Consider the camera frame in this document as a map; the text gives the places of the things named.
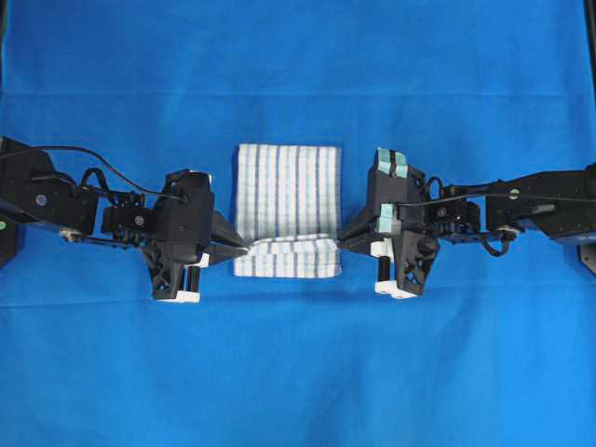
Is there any black right frame post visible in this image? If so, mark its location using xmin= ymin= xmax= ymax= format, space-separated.
xmin=583 ymin=0 xmax=596 ymax=74

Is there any blue striped white towel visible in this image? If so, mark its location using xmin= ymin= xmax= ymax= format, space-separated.
xmin=233 ymin=143 xmax=342 ymax=279

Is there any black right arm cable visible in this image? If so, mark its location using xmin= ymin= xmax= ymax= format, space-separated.
xmin=393 ymin=189 xmax=596 ymax=209

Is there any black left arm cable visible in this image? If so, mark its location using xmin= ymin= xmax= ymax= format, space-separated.
xmin=0 ymin=145 xmax=187 ymax=202

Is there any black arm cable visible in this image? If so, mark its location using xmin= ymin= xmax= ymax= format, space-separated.
xmin=0 ymin=145 xmax=187 ymax=202
xmin=393 ymin=189 xmax=596 ymax=209

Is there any black frame post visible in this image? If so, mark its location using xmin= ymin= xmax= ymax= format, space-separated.
xmin=0 ymin=0 xmax=7 ymax=66
xmin=583 ymin=0 xmax=596 ymax=74

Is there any black left frame post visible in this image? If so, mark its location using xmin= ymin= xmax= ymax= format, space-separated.
xmin=0 ymin=0 xmax=7 ymax=66

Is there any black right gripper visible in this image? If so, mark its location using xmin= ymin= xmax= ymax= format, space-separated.
xmin=337 ymin=147 xmax=440 ymax=299

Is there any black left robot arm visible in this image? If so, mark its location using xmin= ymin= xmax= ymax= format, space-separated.
xmin=1 ymin=137 xmax=249 ymax=304

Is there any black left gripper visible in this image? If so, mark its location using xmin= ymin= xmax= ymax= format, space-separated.
xmin=142 ymin=170 xmax=249 ymax=303

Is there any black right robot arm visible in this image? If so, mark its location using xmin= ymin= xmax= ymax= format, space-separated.
xmin=337 ymin=148 xmax=595 ymax=299

